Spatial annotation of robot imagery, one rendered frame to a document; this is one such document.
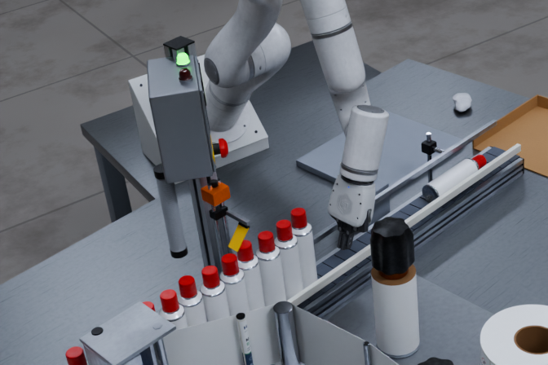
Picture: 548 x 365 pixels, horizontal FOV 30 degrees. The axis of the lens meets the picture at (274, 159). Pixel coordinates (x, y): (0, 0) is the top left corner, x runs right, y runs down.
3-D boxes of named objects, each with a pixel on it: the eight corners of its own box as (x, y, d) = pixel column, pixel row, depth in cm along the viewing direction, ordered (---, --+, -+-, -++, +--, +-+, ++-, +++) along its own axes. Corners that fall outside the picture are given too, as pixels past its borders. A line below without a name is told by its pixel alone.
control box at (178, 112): (165, 184, 197) (148, 98, 187) (161, 142, 211) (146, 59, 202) (218, 176, 197) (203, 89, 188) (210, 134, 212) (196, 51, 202)
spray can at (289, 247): (298, 309, 224) (289, 232, 213) (277, 304, 226) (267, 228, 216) (308, 294, 228) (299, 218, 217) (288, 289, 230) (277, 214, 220)
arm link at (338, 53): (306, 22, 228) (344, 144, 238) (312, 37, 213) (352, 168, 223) (344, 10, 228) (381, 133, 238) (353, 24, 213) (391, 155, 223)
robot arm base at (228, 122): (197, 151, 285) (210, 125, 269) (174, 92, 290) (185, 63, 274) (259, 134, 292) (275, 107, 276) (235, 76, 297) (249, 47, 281)
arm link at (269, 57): (201, 76, 273) (218, 33, 252) (257, 50, 281) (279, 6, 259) (223, 113, 271) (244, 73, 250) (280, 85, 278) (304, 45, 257)
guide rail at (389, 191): (177, 334, 211) (176, 329, 210) (174, 332, 211) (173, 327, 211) (497, 125, 268) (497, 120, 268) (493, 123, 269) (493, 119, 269)
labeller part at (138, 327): (114, 369, 176) (113, 365, 175) (79, 341, 183) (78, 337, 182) (176, 329, 183) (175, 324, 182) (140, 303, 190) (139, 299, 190)
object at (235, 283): (244, 345, 216) (231, 268, 205) (224, 337, 218) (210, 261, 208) (258, 331, 219) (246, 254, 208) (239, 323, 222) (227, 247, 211)
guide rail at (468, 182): (204, 370, 208) (202, 362, 207) (200, 367, 209) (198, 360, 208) (520, 151, 266) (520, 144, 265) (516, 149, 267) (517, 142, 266)
